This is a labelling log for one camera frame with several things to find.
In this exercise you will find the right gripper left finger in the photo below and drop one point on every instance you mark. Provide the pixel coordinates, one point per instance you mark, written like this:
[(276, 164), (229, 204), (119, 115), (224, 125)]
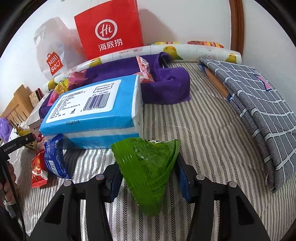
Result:
[(61, 218)]

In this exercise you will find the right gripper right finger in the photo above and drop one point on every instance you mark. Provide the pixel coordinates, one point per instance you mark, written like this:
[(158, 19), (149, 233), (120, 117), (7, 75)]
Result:
[(238, 219)]

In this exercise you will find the yellow pink snack bag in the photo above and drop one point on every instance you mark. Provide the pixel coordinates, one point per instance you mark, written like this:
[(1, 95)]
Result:
[(30, 139)]

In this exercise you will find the white strawberry candy packet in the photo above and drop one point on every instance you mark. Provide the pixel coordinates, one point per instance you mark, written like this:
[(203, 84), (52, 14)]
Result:
[(35, 129)]

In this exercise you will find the red gold snack packet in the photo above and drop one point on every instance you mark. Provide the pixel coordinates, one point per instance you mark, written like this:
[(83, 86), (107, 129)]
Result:
[(39, 170)]

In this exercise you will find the blue cookie packet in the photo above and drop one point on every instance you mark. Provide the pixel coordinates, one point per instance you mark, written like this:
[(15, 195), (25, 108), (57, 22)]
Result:
[(54, 158)]

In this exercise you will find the magenta foil snack packet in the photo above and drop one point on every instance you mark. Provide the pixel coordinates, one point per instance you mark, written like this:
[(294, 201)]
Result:
[(77, 78)]

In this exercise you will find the green triangular snack packet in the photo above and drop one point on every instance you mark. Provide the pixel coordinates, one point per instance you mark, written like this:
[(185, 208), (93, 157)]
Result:
[(146, 167)]

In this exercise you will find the long red candy stick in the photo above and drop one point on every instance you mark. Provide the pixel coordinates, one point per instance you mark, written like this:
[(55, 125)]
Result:
[(144, 71)]

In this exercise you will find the person's left hand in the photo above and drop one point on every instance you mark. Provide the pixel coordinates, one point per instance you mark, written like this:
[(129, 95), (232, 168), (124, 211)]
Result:
[(9, 197)]

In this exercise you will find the purple plush toy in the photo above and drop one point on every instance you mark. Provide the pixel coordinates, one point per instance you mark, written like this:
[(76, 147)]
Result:
[(5, 129)]

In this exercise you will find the wooden headboard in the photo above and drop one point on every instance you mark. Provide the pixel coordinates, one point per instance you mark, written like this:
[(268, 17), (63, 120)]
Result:
[(19, 108)]

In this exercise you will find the patterned brown book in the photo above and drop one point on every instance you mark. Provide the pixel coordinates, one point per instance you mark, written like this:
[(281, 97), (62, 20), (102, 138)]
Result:
[(35, 97)]

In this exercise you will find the striped quilted mattress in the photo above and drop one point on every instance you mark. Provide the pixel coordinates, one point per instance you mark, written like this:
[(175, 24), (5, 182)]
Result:
[(213, 140)]

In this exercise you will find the grey checked folded cloth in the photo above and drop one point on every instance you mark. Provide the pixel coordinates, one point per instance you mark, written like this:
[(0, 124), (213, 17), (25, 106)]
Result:
[(265, 114)]

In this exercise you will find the blue tissue pack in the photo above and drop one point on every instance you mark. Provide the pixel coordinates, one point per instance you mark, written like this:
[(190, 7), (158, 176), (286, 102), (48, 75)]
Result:
[(97, 115)]

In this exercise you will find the white Miniso plastic bag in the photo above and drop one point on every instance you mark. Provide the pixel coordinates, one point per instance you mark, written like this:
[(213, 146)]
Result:
[(58, 48)]

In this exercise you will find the purple cloth basket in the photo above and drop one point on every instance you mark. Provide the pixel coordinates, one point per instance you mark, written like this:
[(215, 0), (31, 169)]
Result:
[(170, 86)]

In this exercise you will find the red Haidilao paper bag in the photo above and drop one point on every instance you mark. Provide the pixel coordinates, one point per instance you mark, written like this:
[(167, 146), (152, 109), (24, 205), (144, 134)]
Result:
[(109, 27)]

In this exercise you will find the rolled lemon print mat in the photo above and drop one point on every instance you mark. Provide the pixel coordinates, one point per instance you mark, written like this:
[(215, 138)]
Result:
[(178, 52)]

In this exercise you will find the red orange chips bag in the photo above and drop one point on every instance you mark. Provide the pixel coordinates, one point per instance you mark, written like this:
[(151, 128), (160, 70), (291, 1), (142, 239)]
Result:
[(206, 43)]

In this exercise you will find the yellow chips bag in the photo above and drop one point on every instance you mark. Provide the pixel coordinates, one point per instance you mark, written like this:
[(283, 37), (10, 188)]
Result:
[(164, 43)]

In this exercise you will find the brown wooden door frame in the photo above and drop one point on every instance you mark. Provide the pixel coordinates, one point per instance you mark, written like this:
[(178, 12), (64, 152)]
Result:
[(237, 25)]

